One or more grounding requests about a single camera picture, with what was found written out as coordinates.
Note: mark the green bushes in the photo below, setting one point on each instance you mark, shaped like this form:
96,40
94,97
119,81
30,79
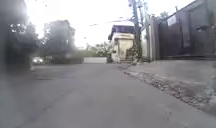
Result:
96,50

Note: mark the beige building with blue roof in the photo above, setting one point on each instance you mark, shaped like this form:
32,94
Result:
122,43

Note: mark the grey asphalt road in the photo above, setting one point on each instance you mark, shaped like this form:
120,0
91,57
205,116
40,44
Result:
96,100

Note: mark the utility pole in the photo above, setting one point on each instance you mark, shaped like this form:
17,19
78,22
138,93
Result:
136,26

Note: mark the dark building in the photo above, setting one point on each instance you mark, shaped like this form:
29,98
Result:
59,40

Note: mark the cracked concrete verge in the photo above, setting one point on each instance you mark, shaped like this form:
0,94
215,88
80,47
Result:
176,71

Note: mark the vehicle with headlights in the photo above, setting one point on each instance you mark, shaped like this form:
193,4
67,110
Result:
37,60

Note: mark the dark metal gate fence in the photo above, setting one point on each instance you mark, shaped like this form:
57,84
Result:
189,33

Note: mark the dark trees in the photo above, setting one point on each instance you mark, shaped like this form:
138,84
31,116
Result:
12,40

